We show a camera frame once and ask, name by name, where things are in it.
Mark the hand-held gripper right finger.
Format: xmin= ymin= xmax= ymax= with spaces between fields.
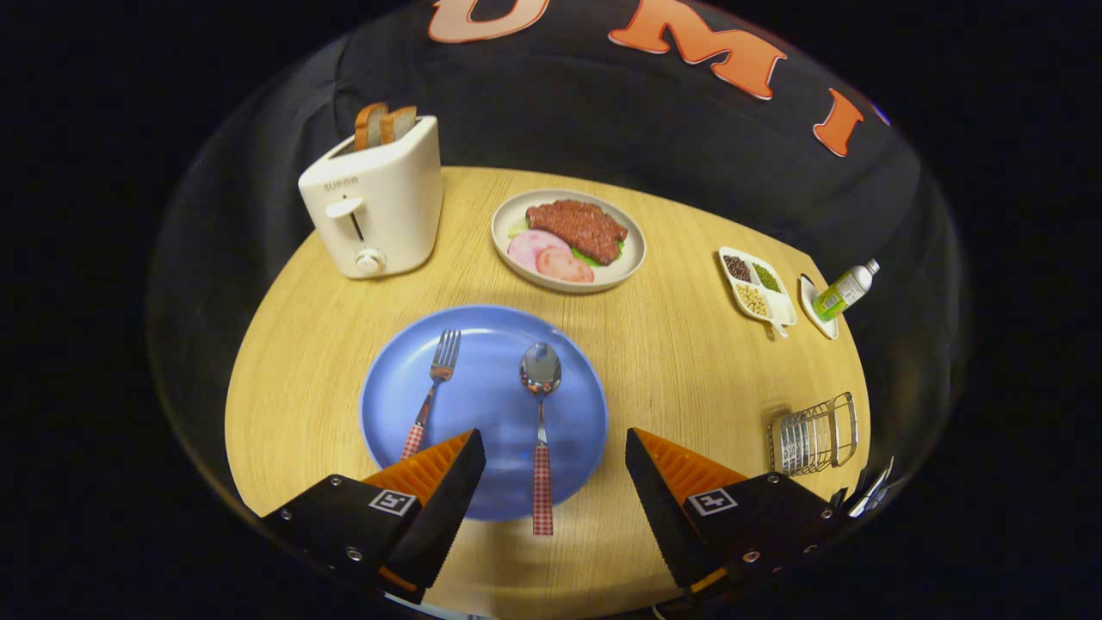
xmin=625 ymin=427 xmax=849 ymax=595

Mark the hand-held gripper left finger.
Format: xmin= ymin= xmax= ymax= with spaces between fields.
xmin=261 ymin=428 xmax=487 ymax=605

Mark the checkered handle fork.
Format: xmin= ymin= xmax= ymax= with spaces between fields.
xmin=400 ymin=328 xmax=462 ymax=462

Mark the checkered handle spoon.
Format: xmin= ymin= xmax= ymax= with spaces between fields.
xmin=519 ymin=342 xmax=562 ymax=537

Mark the blue round plate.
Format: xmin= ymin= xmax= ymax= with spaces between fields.
xmin=359 ymin=304 xmax=610 ymax=522

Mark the white sectioned dish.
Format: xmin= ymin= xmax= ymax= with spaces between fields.
xmin=719 ymin=247 xmax=798 ymax=339

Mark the small white saucer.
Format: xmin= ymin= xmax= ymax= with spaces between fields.
xmin=798 ymin=274 xmax=840 ymax=340

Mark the salmon pink ham slice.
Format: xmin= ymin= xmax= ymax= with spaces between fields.
xmin=536 ymin=246 xmax=596 ymax=284

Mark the green lettuce leaf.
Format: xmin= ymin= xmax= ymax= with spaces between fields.
xmin=508 ymin=222 xmax=625 ymax=266

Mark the pale pink ham slice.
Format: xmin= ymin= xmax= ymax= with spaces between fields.
xmin=507 ymin=229 xmax=571 ymax=275

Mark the green label bottle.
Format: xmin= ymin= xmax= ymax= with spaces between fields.
xmin=812 ymin=258 xmax=881 ymax=322

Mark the brown meat steak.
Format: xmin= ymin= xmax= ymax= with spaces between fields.
xmin=525 ymin=200 xmax=628 ymax=266

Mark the beige food plate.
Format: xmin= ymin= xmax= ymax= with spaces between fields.
xmin=491 ymin=189 xmax=647 ymax=295

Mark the white toaster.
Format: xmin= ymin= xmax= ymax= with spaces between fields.
xmin=298 ymin=115 xmax=444 ymax=280

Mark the toast slice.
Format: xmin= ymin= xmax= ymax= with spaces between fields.
xmin=354 ymin=102 xmax=390 ymax=152
xmin=380 ymin=106 xmax=418 ymax=145

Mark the metal wire basket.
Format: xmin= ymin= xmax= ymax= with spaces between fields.
xmin=768 ymin=392 xmax=860 ymax=477

